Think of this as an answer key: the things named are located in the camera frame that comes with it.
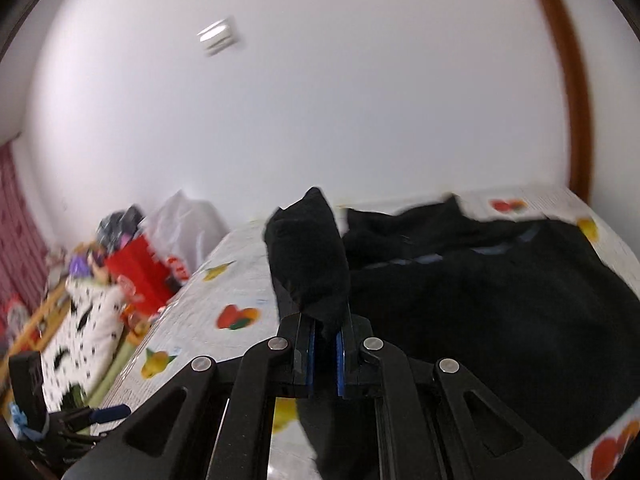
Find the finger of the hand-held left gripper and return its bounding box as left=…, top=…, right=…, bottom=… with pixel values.
left=50, top=404, right=133, bottom=433

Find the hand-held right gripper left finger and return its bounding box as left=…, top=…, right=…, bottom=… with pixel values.
left=62, top=312, right=318, bottom=480

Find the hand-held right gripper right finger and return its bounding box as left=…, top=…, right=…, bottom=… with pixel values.
left=336, top=316, right=586, bottom=480

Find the black zip jacket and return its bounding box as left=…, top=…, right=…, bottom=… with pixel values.
left=263, top=187, right=640, bottom=480

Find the white black-spotted cloth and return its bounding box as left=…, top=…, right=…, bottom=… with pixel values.
left=35, top=275, right=131, bottom=411

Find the fruit print bed sheet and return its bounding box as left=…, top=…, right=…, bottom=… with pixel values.
left=85, top=185, right=640, bottom=480

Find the red bag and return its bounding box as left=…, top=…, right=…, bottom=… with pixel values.
left=105, top=234, right=188, bottom=313

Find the red patterned curtain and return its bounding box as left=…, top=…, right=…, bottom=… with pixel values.
left=0, top=142, right=51, bottom=321

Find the white plastic bag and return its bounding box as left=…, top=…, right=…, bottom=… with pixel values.
left=145, top=190, right=231, bottom=271

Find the dark patterned cloth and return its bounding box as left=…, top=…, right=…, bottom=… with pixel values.
left=97, top=205, right=148, bottom=251

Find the wooden furniture frame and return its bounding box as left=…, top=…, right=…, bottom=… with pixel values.
left=10, top=285, right=68, bottom=356

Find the white wall switch plate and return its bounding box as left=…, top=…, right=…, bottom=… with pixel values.
left=196, top=16, right=241, bottom=56

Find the brown wooden door frame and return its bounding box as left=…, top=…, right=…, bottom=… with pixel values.
left=520, top=0, right=593, bottom=203

